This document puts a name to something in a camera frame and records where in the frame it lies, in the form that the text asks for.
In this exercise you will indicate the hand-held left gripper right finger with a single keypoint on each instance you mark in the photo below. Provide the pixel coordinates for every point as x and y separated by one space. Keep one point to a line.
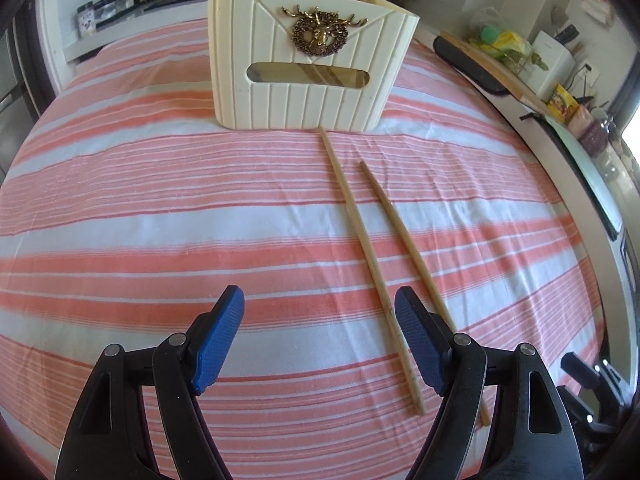
422 345

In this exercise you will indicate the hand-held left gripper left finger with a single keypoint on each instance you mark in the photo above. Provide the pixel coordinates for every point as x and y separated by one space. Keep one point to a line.
220 340

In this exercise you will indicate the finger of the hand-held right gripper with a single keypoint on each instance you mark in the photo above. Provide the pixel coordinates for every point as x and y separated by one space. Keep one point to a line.
580 374
612 385

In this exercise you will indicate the white ribbed utensil holder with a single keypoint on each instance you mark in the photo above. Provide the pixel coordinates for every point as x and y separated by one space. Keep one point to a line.
280 105

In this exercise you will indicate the pink white striped tablecloth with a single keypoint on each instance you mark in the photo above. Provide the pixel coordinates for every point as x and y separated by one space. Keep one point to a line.
150 220

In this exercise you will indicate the purple cup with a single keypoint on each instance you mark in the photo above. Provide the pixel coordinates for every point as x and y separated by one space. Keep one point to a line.
597 141

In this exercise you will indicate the pink container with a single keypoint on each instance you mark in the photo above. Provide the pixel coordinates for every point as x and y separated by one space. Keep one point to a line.
585 122

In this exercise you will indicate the yellow snack packet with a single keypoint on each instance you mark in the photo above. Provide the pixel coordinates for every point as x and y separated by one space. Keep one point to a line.
562 102

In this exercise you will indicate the wooden board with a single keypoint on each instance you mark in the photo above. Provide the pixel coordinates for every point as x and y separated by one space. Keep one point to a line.
520 91

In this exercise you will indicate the bag of green yellow sponges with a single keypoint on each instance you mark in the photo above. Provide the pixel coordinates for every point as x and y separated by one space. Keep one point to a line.
500 40

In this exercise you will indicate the stainless steel refrigerator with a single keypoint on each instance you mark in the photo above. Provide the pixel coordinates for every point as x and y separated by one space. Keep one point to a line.
12 75

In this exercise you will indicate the black packet with white label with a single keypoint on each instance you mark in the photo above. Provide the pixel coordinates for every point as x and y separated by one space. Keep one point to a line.
86 19

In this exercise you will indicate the small black bracket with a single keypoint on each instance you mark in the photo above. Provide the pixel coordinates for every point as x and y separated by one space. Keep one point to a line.
531 116

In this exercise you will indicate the white wall socket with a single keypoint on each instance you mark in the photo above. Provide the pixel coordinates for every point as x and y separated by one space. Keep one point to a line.
592 72

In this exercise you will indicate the white wall holder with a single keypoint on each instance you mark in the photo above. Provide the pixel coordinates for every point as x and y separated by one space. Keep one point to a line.
597 7

